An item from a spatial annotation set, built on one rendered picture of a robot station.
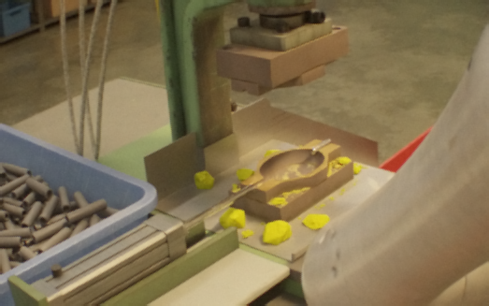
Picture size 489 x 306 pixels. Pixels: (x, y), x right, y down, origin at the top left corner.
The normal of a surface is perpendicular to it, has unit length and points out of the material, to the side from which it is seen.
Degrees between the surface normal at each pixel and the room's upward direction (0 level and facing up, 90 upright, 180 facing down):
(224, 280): 0
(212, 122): 90
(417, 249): 111
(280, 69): 90
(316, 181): 90
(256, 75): 90
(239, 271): 0
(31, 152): 81
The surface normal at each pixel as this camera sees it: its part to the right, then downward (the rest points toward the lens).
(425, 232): -0.79, 0.54
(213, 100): 0.76, 0.22
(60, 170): -0.66, 0.22
